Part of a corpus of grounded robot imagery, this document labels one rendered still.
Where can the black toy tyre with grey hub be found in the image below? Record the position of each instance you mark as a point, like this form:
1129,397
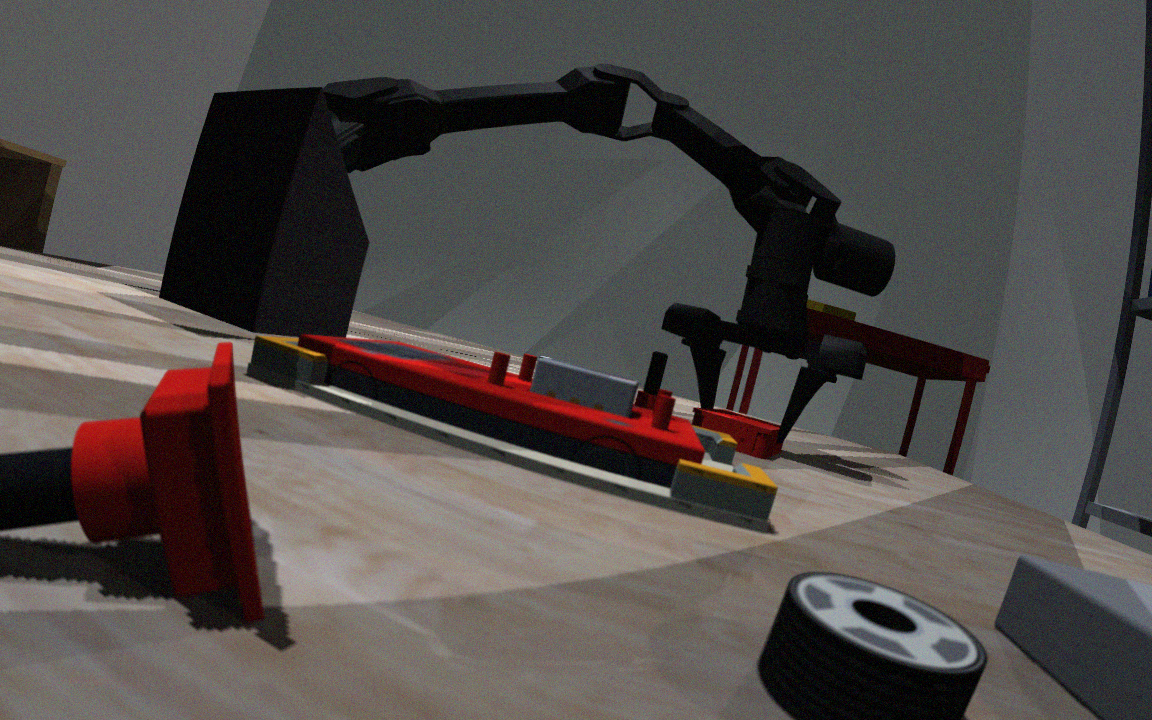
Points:
844,648

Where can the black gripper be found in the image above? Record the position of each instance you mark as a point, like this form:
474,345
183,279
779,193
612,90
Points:
775,296

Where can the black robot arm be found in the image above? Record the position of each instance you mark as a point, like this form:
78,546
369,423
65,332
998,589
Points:
380,119

